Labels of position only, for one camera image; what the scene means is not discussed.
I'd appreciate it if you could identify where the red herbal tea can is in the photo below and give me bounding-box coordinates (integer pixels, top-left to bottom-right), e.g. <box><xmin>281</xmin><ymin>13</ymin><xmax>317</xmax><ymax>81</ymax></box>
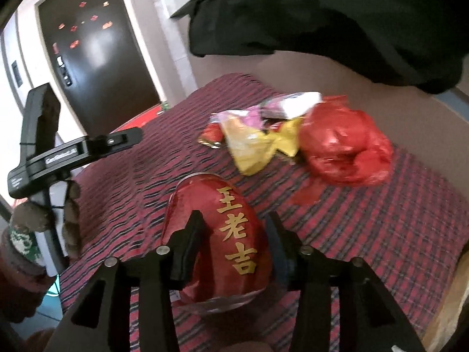
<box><xmin>161</xmin><ymin>172</ymin><xmax>272</xmax><ymax>316</ymax></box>

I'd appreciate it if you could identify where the yellow wafer wrapper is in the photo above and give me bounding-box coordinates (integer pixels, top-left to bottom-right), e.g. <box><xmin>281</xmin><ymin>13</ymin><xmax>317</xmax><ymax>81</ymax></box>
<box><xmin>219</xmin><ymin>117</ymin><xmax>303</xmax><ymax>176</ymax></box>

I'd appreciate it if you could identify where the red plastic bag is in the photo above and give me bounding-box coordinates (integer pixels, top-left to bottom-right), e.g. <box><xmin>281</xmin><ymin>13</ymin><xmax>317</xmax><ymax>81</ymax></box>
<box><xmin>292</xmin><ymin>95</ymin><xmax>393</xmax><ymax>206</ymax></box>

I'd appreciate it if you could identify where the pink purple snack wrapper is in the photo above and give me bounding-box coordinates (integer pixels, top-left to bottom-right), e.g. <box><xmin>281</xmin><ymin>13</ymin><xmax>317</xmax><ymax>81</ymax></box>
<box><xmin>209</xmin><ymin>106</ymin><xmax>265</xmax><ymax>130</ymax></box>

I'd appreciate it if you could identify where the colourful snack wrapper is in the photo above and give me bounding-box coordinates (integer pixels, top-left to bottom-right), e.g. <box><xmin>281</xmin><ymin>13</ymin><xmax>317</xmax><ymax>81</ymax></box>
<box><xmin>260</xmin><ymin>92</ymin><xmax>323</xmax><ymax>120</ymax></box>

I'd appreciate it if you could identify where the left gloved hand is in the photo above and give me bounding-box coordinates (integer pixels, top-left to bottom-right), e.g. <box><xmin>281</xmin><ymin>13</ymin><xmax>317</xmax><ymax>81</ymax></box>
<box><xmin>9</xmin><ymin>180</ymin><xmax>82</xmax><ymax>266</ymax></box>

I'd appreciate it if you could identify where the red floor mat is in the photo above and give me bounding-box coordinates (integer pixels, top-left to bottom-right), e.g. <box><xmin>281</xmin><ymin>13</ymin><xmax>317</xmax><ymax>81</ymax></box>
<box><xmin>114</xmin><ymin>102</ymin><xmax>170</xmax><ymax>133</ymax></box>

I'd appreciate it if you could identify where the dark fridge door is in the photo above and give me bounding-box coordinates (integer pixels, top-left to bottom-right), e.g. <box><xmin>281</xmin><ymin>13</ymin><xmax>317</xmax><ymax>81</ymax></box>
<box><xmin>38</xmin><ymin>0</ymin><xmax>160</xmax><ymax>137</ymax></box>

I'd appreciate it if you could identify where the red plaid tablecloth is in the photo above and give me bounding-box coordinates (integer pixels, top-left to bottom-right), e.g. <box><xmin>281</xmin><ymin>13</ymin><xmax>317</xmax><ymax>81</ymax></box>
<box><xmin>60</xmin><ymin>74</ymin><xmax>468</xmax><ymax>334</ymax></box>

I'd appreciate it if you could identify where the black hanging cloth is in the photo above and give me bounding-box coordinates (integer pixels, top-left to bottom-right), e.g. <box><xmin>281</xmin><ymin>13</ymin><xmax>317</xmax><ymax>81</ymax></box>
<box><xmin>176</xmin><ymin>0</ymin><xmax>468</xmax><ymax>94</ymax></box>

